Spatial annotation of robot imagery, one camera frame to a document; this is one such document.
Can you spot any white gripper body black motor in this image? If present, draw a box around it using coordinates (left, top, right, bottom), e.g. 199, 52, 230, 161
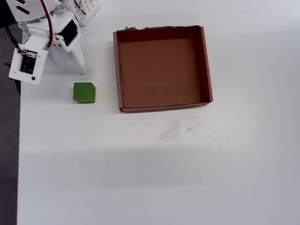
20, 11, 82, 53

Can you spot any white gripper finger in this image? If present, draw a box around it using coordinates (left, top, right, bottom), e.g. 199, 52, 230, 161
48, 35, 65, 68
67, 39, 85, 75

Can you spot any green cube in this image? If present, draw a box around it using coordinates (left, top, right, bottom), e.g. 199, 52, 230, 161
73, 82, 96, 104

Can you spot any brown cardboard box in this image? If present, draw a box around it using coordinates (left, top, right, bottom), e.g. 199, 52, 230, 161
113, 25, 214, 113

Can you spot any white lattice basket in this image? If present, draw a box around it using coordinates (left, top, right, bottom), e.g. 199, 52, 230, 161
74, 0, 101, 27

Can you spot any red black white servo cable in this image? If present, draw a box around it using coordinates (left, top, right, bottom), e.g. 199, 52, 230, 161
40, 0, 53, 47

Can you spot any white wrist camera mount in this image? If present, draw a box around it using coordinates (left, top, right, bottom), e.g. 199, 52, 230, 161
8, 28, 50, 85

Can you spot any black camera cable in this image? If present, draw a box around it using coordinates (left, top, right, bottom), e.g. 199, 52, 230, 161
4, 25, 31, 57

